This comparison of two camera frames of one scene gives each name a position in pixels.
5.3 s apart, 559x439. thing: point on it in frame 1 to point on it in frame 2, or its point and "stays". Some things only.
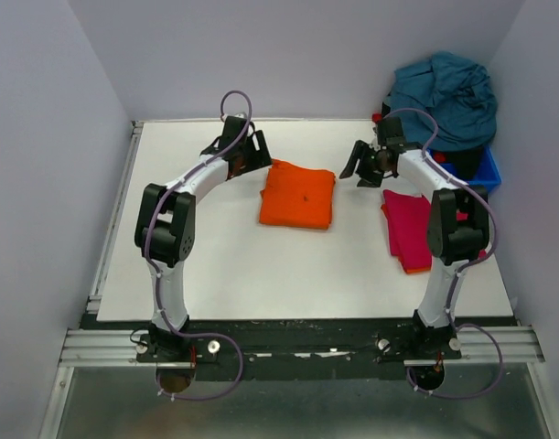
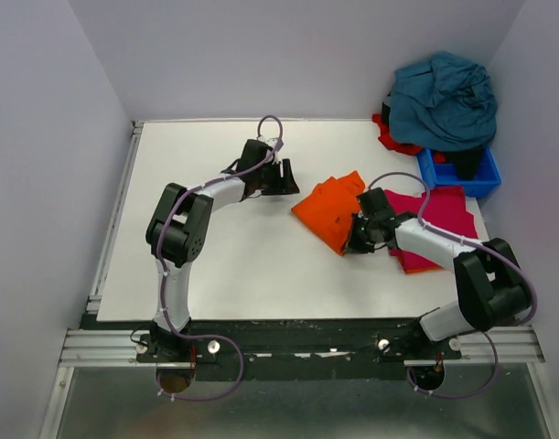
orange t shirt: x=296 y=197 to x=327 y=211
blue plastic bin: x=489 y=174 stays
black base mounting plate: x=297 y=350 stays
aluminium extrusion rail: x=117 y=347 stays
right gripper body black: x=368 y=161 to x=359 y=236
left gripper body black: x=252 y=149 to x=276 y=178
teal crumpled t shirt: x=459 y=94 stays
